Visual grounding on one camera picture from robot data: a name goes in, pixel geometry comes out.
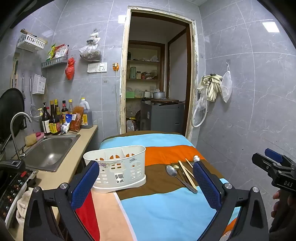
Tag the colourful striped blanket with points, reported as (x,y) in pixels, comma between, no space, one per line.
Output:
(159,208)

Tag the wooden chopstick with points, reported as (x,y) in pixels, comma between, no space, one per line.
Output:
(185,171)
(188,172)
(188,162)

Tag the small silver spoon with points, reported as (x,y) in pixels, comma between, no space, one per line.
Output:
(196,158)

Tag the cooktop control panel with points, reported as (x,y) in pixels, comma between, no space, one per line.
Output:
(12,192)

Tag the white wall socket panel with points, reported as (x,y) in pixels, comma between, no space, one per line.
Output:
(97,67)

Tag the red plastic bag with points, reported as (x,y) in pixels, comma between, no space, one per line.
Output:
(70,69)

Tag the black wok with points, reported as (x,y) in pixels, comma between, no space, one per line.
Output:
(11,111)

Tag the beige rag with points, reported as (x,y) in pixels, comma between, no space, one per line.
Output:
(23,206)

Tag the dark sauce bottle yellow label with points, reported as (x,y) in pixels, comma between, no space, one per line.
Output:
(54,122)

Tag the orange plug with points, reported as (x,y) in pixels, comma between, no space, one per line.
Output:
(115,66)

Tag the white plastic utensil caddy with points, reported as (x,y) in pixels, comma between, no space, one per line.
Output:
(122,172)

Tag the white slotted wall basket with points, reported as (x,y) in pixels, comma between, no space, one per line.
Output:
(31,41)

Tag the grey washing machine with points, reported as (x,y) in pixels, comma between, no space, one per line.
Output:
(161,117)

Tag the aluminium pot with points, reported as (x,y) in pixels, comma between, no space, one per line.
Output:
(158,95)

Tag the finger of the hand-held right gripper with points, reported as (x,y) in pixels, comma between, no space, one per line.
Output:
(262,161)
(274,155)

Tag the worn door frame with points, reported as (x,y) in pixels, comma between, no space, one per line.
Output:
(123,69)

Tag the large silver spoon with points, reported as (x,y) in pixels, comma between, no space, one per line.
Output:
(172,171)

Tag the chrome faucet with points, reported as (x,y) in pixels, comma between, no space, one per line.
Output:
(16,125)

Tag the dark pump dispenser bottle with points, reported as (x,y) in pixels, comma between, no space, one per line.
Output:
(45,122)

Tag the hanging metal utensil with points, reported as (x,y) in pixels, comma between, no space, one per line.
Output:
(23,85)

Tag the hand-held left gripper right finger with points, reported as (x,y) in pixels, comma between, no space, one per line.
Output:
(206,185)

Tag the clear hanging plastic bag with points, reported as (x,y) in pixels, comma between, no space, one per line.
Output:
(90,52)

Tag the large cooking oil jug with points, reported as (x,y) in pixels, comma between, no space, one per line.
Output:
(86,115)

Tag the blue and white packet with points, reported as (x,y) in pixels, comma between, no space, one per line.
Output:
(66,125)

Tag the cream rubber gloves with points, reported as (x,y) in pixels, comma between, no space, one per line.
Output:
(211,87)

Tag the green box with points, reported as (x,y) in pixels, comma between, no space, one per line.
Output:
(130,94)

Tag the grey wall rack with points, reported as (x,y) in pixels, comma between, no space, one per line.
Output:
(54,62)

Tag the pink soap dish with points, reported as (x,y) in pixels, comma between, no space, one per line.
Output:
(39,135)

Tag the wooden spatula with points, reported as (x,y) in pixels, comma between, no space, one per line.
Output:
(15,71)

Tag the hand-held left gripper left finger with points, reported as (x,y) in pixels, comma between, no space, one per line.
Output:
(85,184)

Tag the white mesh filter bag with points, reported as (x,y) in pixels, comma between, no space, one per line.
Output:
(226,89)

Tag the seasoning packets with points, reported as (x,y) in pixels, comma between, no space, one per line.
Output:
(57,51)

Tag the yellow sponge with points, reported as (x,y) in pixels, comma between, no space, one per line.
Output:
(30,141)

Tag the dark sauce bottle red label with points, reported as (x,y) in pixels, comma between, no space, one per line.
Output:
(64,110)

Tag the person's right hand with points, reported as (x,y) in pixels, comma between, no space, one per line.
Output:
(276,204)

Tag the red chili powder packet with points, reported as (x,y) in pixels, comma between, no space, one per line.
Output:
(76,120)

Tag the mesh strainer ladle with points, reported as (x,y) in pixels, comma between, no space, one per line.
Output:
(34,113)

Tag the stainless steel sink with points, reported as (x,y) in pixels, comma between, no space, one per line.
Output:
(49,153)

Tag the white perforated wall holder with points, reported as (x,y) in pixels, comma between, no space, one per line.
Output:
(39,84)

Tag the wooden shelf unit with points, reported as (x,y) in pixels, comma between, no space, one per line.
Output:
(144,80)

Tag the green thermos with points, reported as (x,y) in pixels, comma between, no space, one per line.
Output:
(133,73)

